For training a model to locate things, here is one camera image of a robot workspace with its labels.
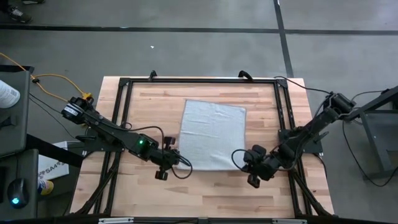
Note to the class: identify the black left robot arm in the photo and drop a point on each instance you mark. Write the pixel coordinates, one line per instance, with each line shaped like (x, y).
(109, 132)

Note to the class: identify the black metal table frame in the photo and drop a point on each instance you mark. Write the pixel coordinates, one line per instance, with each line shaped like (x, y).
(202, 81)

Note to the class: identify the silver table bracket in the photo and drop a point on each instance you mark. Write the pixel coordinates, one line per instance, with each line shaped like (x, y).
(115, 221)
(289, 221)

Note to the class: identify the grey side desk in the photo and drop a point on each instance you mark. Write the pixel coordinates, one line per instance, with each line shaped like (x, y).
(15, 130)

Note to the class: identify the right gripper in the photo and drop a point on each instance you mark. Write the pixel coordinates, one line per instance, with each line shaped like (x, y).
(264, 166)

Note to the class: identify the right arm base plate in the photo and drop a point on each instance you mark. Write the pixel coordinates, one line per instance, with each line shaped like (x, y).
(314, 147)

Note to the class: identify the black metal stand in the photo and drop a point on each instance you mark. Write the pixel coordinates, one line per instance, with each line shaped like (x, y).
(382, 140)

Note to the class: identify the white printed box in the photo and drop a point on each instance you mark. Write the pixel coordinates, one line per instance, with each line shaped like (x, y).
(49, 168)

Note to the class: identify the small black frame clamp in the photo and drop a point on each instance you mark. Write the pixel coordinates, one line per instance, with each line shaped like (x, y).
(152, 75)

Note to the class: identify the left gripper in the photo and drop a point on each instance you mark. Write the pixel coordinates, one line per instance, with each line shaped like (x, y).
(166, 158)

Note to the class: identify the person's dark shoe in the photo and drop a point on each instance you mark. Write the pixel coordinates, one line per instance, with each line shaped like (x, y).
(18, 14)

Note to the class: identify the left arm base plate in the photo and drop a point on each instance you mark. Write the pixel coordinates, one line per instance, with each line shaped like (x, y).
(93, 147)

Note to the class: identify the white labelled bottle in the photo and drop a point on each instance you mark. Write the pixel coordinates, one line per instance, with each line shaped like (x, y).
(7, 95)

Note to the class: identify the dark mouse desk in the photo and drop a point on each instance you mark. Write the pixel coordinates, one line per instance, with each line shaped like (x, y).
(29, 165)

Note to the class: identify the large black frame clamp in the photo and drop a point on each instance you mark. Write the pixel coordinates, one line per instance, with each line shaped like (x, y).
(245, 74)

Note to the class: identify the black computer mouse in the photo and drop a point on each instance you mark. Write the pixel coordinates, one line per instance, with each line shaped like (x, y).
(18, 189)

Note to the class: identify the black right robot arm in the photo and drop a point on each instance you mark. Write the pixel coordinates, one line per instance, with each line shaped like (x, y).
(311, 130)

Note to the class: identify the black diagonal bar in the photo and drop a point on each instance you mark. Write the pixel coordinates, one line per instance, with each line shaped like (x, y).
(53, 151)

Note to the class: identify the yellow shoe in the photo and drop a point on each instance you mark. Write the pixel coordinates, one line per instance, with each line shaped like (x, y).
(46, 187)

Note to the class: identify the grey microfiber towel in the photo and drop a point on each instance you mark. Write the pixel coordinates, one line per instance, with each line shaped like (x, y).
(211, 133)

